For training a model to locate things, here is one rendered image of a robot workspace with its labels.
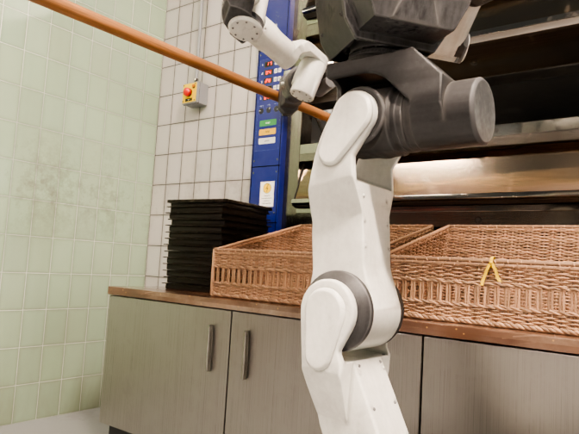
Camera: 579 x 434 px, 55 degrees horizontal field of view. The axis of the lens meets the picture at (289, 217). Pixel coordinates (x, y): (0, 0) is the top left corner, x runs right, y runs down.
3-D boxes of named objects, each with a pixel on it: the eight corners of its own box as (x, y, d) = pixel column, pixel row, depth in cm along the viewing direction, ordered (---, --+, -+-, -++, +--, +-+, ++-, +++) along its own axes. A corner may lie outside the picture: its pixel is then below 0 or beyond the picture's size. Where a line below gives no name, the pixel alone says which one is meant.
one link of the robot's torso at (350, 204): (404, 353, 106) (432, 111, 108) (357, 362, 92) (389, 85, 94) (337, 337, 116) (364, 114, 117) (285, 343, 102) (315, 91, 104)
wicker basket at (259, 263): (295, 294, 217) (300, 224, 220) (434, 308, 183) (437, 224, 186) (205, 295, 179) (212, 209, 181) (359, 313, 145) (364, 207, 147)
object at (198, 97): (192, 108, 267) (194, 88, 268) (207, 106, 261) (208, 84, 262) (180, 104, 261) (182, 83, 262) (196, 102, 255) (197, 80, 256)
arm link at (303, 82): (277, 96, 151) (289, 84, 141) (292, 62, 153) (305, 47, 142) (314, 114, 154) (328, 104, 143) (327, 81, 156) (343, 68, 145)
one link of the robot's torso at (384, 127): (424, 159, 106) (426, 98, 107) (390, 145, 95) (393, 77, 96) (364, 164, 114) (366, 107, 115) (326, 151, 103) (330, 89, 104)
